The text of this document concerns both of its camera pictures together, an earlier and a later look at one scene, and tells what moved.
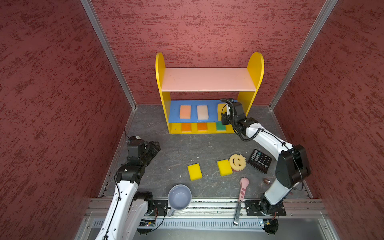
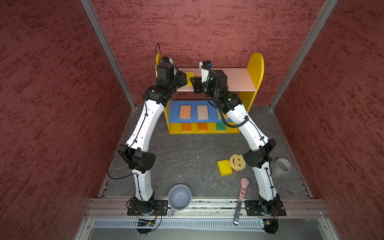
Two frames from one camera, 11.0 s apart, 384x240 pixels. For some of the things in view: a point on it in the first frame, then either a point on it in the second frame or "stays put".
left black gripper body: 150,151 -> 179,81
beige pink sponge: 202,112 stays put
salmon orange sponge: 185,112 stays put
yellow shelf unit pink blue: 192,97 stays put
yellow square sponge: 195,171 -> 189,74
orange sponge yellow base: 186,127 stays put
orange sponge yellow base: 202,126 stays put
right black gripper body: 228,119 -> 207,87
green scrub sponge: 220,127 stays put
